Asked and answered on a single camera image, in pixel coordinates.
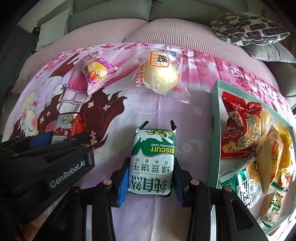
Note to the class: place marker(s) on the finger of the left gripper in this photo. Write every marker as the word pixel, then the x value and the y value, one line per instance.
pixel 41 140

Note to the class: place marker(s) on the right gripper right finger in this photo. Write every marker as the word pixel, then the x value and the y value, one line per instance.
pixel 233 220

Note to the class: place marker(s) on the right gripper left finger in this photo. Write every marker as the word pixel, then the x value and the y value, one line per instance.
pixel 69 218

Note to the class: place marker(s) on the red white candy packet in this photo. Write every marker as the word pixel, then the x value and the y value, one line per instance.
pixel 67 126

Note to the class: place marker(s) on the green cow biscuit packet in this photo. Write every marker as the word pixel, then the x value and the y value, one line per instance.
pixel 272 205

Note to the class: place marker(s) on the pink swiss roll packet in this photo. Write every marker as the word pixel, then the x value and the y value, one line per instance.
pixel 97 71

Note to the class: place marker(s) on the green mung bean biscuit packet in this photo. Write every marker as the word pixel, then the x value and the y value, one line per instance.
pixel 152 160

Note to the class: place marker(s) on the clear steamed cake packet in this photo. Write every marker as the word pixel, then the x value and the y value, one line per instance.
pixel 160 70

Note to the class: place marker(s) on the pink anime print blanket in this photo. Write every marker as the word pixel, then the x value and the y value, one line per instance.
pixel 114 112

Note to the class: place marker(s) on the pale green snack packet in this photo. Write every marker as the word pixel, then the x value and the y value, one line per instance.
pixel 245 182

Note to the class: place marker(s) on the red cracker packet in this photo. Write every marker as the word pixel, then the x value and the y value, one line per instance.
pixel 243 129

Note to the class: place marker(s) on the yellow snack packet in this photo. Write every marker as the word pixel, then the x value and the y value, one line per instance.
pixel 275 156

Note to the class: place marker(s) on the pale green cushion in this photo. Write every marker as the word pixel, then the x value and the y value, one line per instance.
pixel 53 30

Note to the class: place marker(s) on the grey green sofa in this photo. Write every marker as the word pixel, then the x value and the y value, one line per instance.
pixel 83 13

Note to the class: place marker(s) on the grey pillow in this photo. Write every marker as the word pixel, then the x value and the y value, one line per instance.
pixel 270 53

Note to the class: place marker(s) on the black white patterned pillow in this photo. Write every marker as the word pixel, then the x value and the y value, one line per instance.
pixel 242 29

